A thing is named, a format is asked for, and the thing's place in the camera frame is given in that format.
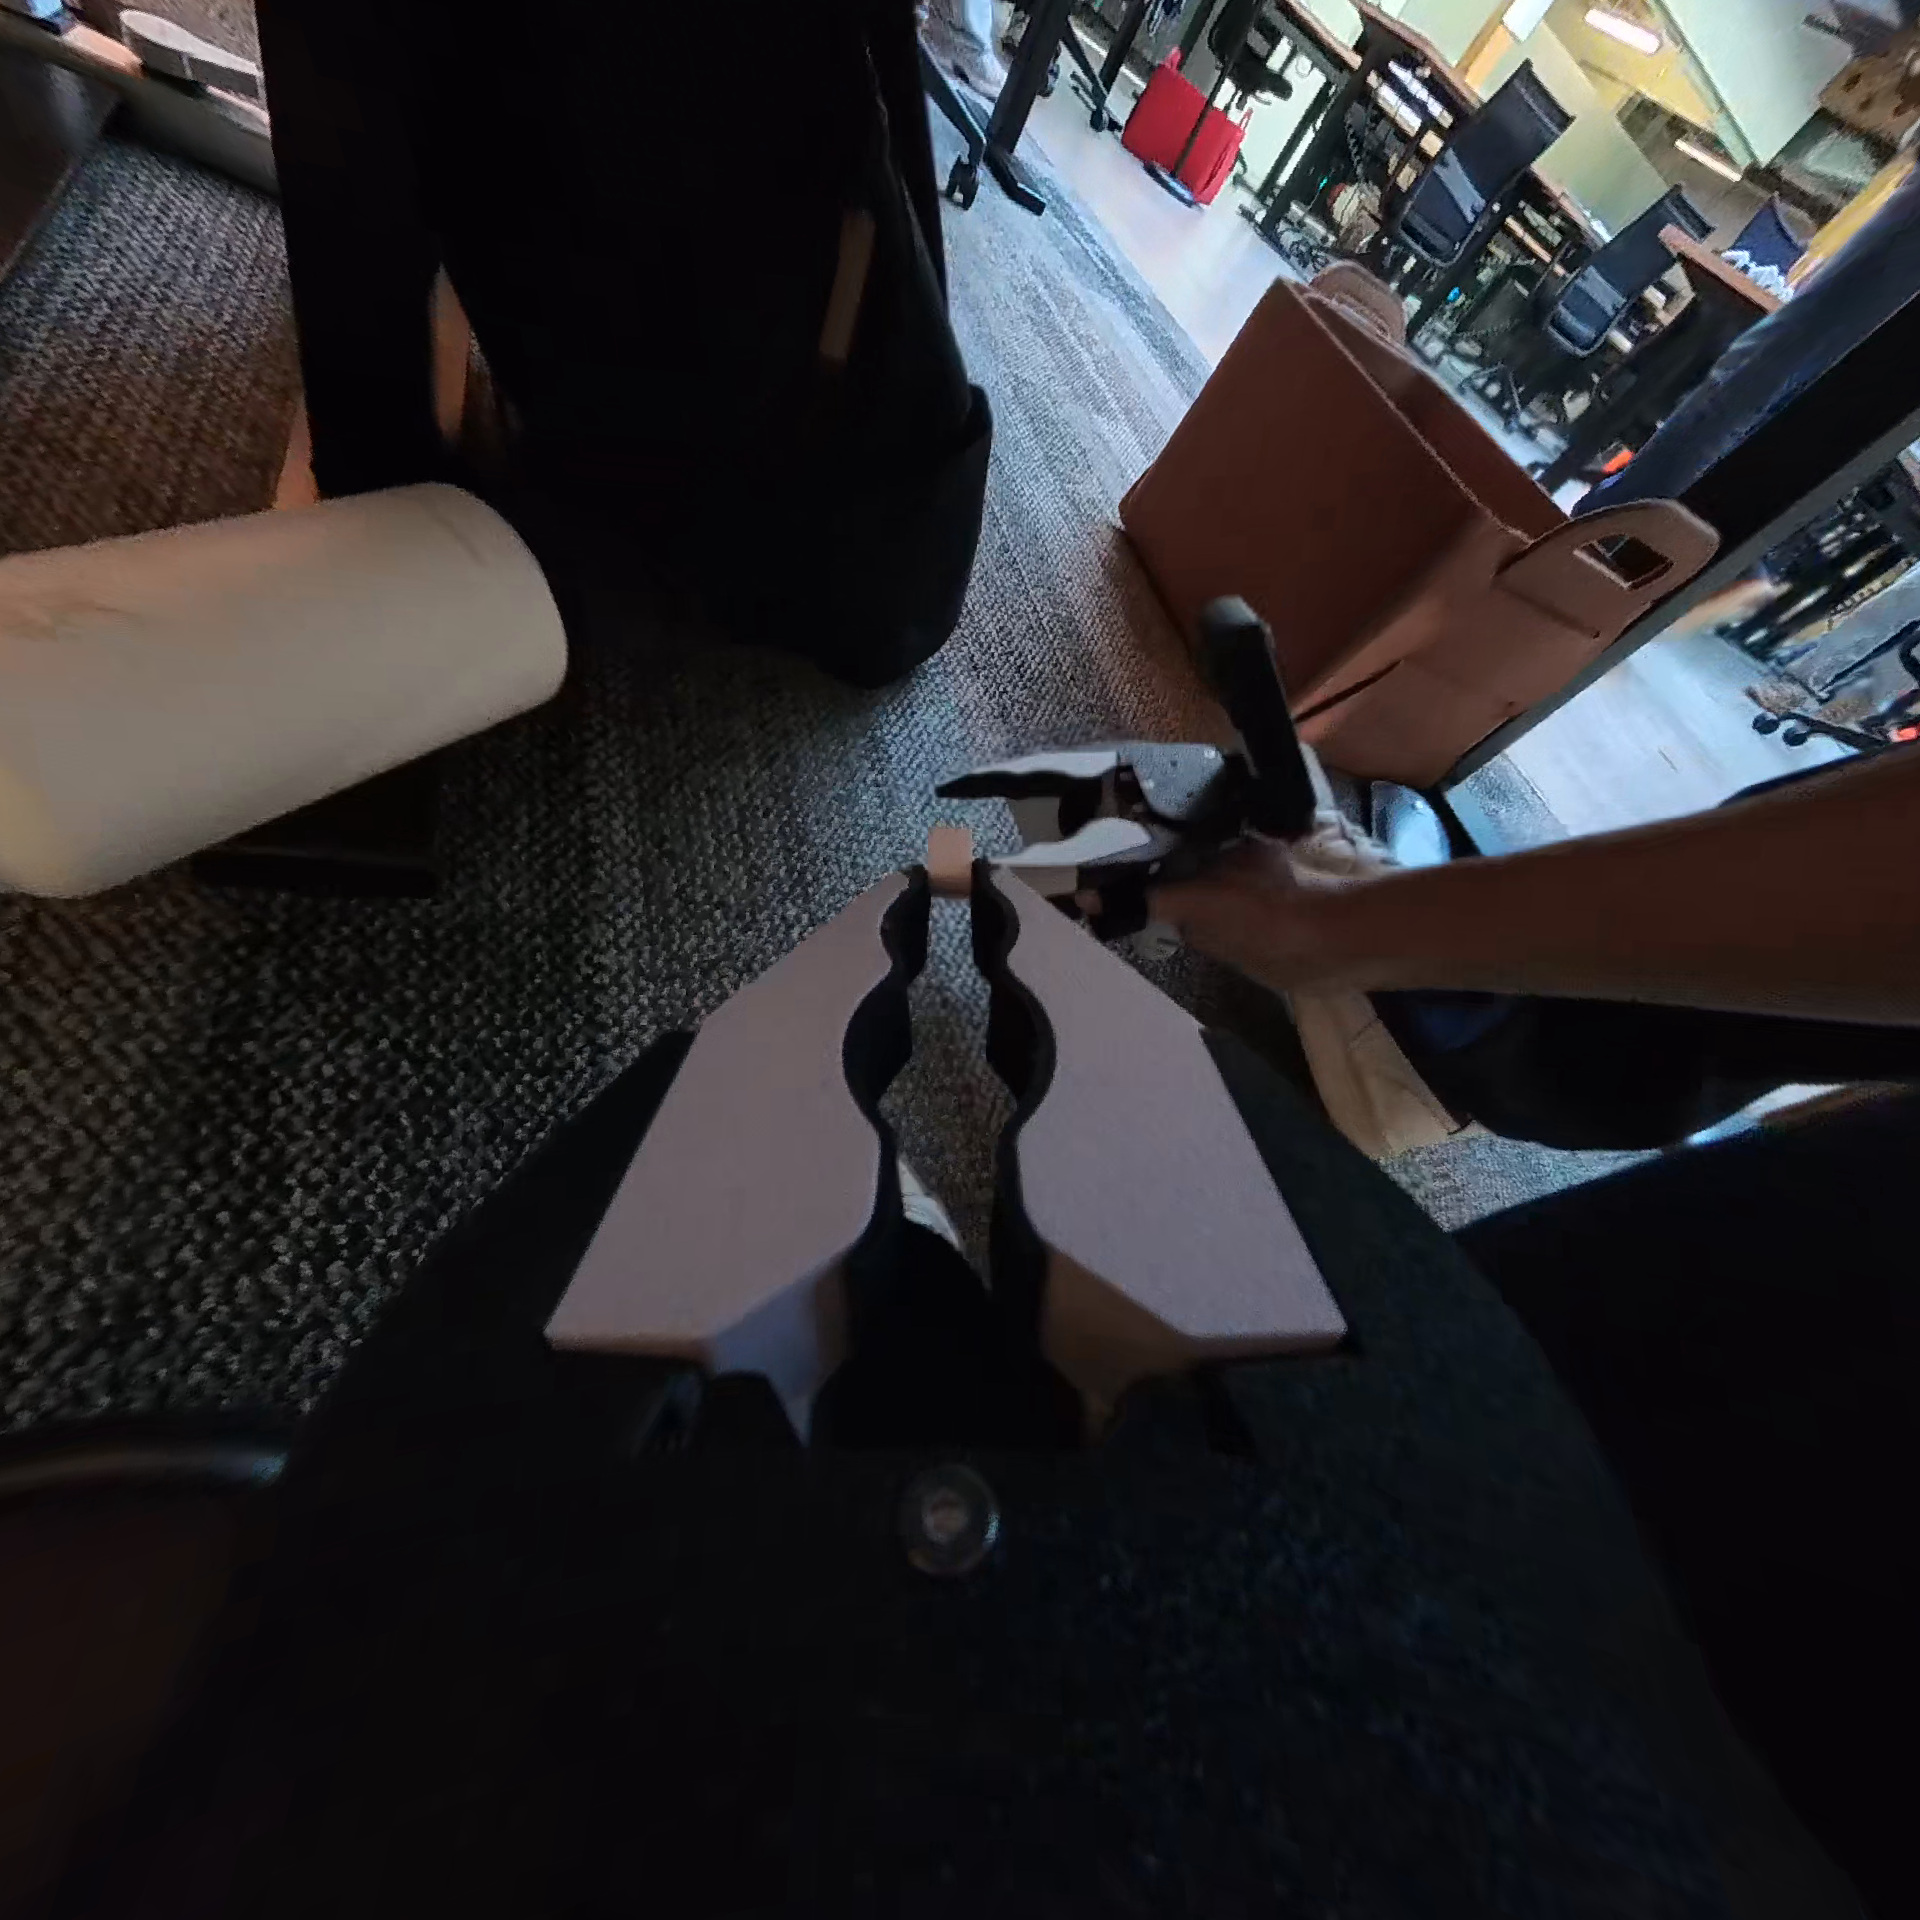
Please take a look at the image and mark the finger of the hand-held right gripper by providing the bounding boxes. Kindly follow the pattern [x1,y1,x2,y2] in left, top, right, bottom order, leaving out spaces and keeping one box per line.
[937,747,1145,815]
[983,823,1183,903]

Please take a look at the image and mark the red bag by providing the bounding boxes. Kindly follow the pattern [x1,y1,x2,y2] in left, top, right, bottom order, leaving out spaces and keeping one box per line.
[1120,48,1257,208]

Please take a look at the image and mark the person's right forearm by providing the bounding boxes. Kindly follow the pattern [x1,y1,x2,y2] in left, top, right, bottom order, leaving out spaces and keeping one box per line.
[1319,747,1920,1040]

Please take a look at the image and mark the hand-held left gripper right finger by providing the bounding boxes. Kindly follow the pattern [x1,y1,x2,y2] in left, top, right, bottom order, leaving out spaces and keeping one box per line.
[967,861,1346,1433]

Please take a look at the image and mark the white foam roll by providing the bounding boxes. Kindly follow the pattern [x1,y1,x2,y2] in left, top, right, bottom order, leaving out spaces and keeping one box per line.
[0,481,571,903]

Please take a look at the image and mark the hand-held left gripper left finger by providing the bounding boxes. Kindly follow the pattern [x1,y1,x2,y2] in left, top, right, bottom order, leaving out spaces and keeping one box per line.
[547,867,929,1441]

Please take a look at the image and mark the person's left leg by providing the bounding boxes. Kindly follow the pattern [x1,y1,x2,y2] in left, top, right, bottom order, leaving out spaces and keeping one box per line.
[1459,1083,1920,1920]

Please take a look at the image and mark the black backpack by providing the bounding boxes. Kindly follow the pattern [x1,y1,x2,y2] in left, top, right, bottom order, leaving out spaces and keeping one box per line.
[256,0,995,693]

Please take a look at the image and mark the person's right hand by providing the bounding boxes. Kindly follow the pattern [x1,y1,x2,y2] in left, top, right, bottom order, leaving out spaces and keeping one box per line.
[1153,832,1361,993]

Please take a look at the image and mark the brown cardboard box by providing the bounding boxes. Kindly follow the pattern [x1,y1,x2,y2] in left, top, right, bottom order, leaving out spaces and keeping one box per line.
[1118,273,1724,792]

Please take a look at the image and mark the black mesh office chair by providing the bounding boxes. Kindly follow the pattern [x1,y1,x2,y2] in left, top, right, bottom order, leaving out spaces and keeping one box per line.
[1376,60,1579,309]
[1537,187,1715,400]

